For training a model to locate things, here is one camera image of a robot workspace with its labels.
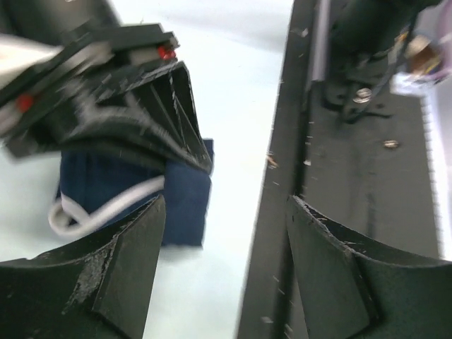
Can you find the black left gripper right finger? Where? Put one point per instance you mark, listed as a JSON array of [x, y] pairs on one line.
[[352, 286]]

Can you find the navy underwear with white trim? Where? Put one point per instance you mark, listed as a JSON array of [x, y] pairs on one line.
[[96, 190]]

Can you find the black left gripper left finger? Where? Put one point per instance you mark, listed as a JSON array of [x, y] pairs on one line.
[[96, 287]]

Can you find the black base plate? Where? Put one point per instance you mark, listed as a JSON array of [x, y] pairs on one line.
[[346, 145]]

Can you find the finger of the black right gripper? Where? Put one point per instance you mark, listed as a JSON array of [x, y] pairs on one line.
[[136, 113]]

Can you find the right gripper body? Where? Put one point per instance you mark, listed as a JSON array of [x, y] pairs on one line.
[[30, 107]]

